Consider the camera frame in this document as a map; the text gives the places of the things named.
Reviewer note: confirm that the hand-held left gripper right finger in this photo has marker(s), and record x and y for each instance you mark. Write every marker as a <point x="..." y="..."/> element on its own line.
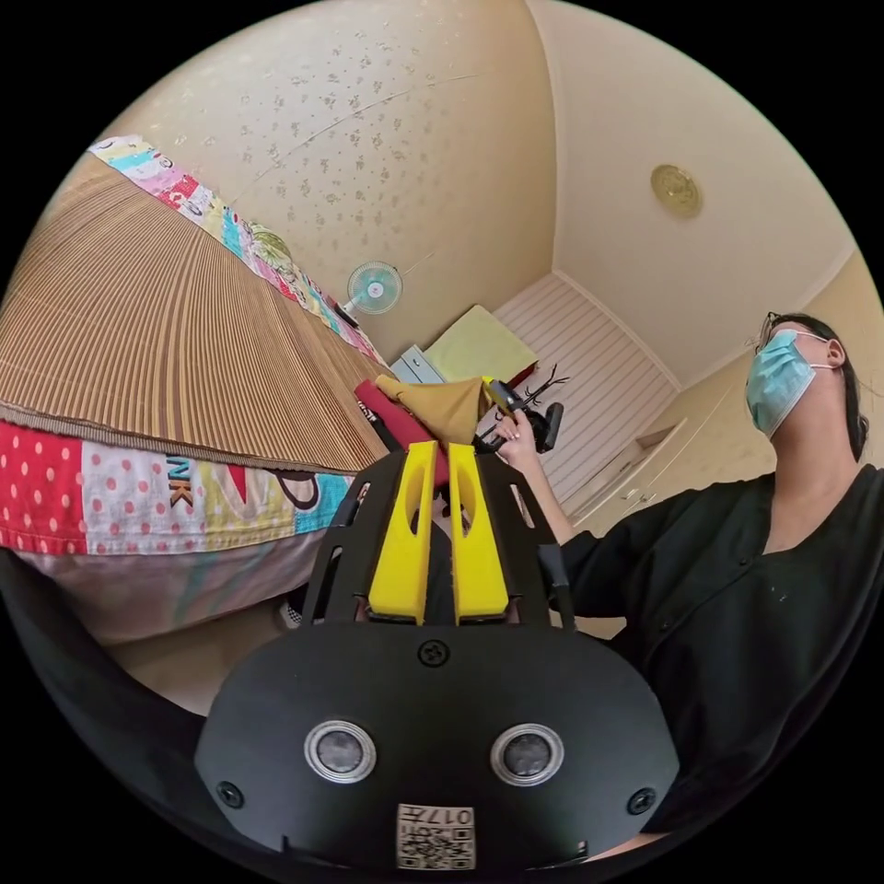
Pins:
<point x="476" y="573"/>

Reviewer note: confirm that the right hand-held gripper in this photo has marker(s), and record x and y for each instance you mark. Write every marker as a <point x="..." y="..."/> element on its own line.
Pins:
<point x="512" y="406"/>

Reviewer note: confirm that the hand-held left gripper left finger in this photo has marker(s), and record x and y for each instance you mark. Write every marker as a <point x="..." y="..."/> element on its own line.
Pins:
<point x="407" y="552"/>

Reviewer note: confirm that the yellow long sleeve shirt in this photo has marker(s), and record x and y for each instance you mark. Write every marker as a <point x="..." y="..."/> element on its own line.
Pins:
<point x="445" y="407"/>

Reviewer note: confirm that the person's right forearm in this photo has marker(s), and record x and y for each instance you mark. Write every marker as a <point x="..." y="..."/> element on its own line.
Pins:
<point x="545" y="497"/>

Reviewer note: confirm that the person's right hand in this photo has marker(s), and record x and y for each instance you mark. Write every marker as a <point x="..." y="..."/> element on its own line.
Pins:
<point x="516" y="442"/>

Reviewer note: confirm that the black coat rack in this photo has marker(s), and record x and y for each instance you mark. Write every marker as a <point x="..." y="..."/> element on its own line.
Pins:
<point x="545" y="387"/>

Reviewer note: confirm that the light blue cupboard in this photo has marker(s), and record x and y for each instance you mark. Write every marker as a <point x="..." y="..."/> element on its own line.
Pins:
<point x="414" y="366"/>

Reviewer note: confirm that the pile of clothes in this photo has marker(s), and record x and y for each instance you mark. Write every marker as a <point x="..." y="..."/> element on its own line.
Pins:
<point x="404" y="428"/>

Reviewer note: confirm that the white and teal fan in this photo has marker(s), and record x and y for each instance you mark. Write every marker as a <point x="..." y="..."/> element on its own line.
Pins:
<point x="373" y="288"/>

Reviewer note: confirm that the cream wardrobe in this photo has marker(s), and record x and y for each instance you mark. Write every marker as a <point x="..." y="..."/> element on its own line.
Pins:
<point x="635" y="469"/>

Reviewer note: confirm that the person's body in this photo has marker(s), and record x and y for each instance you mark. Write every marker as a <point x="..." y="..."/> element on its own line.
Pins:
<point x="725" y="587"/>

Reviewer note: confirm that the round gold ceiling lamp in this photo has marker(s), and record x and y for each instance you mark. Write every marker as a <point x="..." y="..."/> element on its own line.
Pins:
<point x="676" y="191"/>

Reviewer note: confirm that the bed with woven mat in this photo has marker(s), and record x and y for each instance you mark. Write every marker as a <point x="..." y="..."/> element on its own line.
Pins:
<point x="152" y="331"/>

